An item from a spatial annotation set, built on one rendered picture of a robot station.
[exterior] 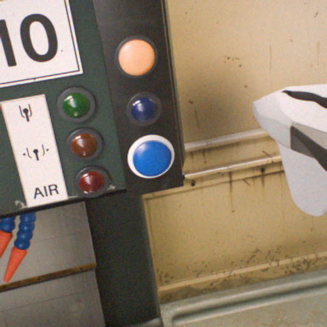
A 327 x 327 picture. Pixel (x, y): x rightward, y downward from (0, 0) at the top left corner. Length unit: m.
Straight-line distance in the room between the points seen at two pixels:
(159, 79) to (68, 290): 0.92
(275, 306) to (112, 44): 1.54
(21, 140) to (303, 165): 0.22
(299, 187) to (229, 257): 1.53
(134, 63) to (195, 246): 1.40
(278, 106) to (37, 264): 1.00
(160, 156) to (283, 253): 1.46
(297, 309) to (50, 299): 0.81
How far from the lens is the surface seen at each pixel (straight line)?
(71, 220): 1.26
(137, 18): 0.46
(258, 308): 1.94
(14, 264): 0.74
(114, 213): 1.32
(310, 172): 0.35
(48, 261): 1.31
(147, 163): 0.50
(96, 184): 0.50
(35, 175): 0.50
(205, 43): 1.59
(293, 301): 1.96
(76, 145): 0.48
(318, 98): 0.37
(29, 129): 0.48
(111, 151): 0.50
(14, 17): 0.46
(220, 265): 1.90
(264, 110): 0.37
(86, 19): 0.46
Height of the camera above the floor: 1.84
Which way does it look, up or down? 27 degrees down
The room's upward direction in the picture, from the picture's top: 8 degrees counter-clockwise
